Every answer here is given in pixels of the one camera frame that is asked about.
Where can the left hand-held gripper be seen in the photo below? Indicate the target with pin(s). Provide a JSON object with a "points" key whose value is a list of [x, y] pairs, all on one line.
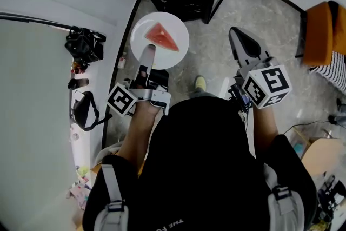
{"points": [[120, 100]]}

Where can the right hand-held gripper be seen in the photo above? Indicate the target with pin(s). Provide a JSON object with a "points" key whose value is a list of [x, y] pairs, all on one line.
{"points": [[270, 84]]}

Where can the red watermelon slice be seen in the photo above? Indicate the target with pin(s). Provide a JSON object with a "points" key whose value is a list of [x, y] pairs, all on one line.
{"points": [[162, 36]]}

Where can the white plate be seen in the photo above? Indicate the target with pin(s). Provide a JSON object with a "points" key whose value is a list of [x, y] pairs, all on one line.
{"points": [[173, 24]]}

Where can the person's left forearm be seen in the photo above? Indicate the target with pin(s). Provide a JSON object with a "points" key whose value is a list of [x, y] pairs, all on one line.
{"points": [[138, 132]]}

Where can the person's right forearm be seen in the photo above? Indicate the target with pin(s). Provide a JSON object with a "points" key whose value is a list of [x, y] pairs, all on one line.
{"points": [[265, 127]]}

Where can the small white red carton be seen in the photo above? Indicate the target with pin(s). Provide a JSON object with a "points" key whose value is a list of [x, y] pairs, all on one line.
{"points": [[122, 62]]}

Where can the black screen device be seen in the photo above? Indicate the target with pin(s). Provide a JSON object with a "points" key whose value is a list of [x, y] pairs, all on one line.
{"points": [[239, 94]]}

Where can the person's right yellow shoe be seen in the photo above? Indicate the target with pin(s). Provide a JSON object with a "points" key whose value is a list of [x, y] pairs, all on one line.
{"points": [[200, 82]]}

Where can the black handbag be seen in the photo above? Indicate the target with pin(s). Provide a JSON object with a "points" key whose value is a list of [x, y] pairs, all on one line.
{"points": [[83, 46]]}

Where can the person's right leg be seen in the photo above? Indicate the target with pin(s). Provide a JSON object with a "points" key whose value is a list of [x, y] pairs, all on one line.
{"points": [[201, 94]]}

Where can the red snack packet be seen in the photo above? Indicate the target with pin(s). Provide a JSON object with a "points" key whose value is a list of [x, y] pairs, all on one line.
{"points": [[78, 68]]}

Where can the black water bottle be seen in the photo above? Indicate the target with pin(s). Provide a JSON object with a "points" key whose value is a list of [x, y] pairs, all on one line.
{"points": [[78, 83]]}

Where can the orange chair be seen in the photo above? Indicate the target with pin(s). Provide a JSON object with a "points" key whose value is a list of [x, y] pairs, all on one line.
{"points": [[320, 35]]}

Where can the black sling bag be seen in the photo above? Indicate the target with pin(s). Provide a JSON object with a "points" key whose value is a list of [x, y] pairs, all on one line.
{"points": [[82, 113]]}

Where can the black white striped cloth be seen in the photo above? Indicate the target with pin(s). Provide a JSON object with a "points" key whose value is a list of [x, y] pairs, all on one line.
{"points": [[333, 70]]}

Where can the person's torso in black shirt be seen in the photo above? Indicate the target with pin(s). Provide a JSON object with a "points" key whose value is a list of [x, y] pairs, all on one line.
{"points": [[200, 165]]}

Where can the wooden table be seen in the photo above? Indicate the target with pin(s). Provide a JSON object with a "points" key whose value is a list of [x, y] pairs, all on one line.
{"points": [[319, 154]]}

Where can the pile of colourful packets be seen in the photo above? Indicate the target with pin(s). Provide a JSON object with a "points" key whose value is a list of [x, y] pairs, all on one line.
{"points": [[79, 189]]}

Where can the black equipment clutter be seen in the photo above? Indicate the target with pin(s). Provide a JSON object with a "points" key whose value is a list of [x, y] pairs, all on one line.
{"points": [[331, 197]]}

